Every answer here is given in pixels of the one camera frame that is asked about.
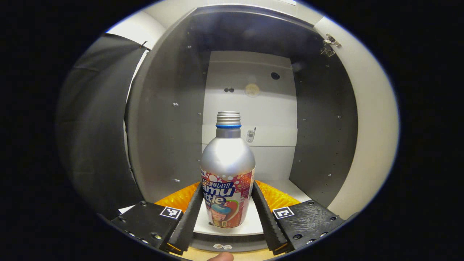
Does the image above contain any dark grey cabinet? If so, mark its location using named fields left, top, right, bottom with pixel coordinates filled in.
left=125, top=4, right=359, bottom=252

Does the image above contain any metal door hinge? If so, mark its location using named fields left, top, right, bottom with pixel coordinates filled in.
left=321, top=33, right=341, bottom=57

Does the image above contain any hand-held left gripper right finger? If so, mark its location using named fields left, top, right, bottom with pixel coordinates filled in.
left=251, top=180, right=345, bottom=255

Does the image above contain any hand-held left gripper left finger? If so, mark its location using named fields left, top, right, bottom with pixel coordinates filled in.
left=111, top=181, right=204, bottom=255

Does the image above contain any silver printed bottle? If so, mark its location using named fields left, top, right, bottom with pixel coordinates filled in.
left=200, top=111, right=256, bottom=229

